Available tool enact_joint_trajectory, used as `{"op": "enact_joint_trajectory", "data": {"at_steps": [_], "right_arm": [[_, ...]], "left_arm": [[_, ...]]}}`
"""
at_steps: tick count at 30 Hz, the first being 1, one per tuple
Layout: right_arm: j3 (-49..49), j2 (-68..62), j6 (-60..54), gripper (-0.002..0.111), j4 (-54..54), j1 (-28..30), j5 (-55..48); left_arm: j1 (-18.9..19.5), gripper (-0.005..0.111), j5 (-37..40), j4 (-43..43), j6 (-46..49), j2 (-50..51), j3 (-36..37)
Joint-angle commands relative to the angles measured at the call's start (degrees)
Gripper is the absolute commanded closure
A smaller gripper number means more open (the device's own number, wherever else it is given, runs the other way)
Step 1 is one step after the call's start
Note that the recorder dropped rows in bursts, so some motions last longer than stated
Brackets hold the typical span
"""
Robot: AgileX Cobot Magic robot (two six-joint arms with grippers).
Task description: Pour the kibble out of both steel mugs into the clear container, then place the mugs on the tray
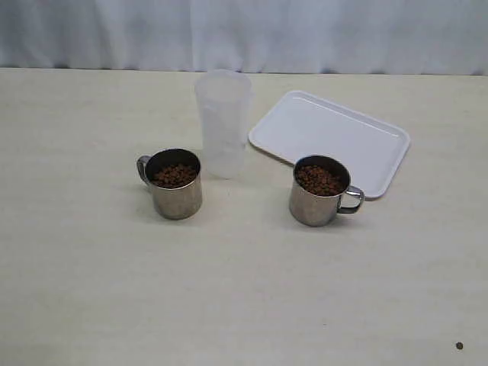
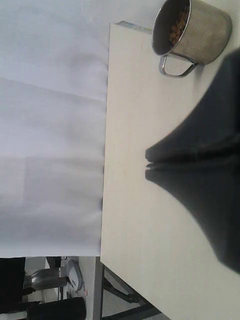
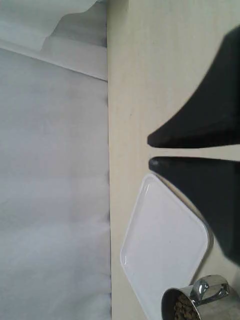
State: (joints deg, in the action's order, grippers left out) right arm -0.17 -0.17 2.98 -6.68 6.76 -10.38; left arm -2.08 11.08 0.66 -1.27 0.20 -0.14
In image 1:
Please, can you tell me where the steel mug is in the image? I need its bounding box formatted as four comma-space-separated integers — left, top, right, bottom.
289, 155, 365, 226
136, 148, 203, 220

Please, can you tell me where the clear plastic tall container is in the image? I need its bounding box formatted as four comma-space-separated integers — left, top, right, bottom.
194, 69, 252, 179

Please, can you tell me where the white plastic tray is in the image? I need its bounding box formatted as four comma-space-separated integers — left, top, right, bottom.
248, 91, 411, 201

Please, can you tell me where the white curtain backdrop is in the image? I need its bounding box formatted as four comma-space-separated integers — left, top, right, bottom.
1, 1, 487, 75

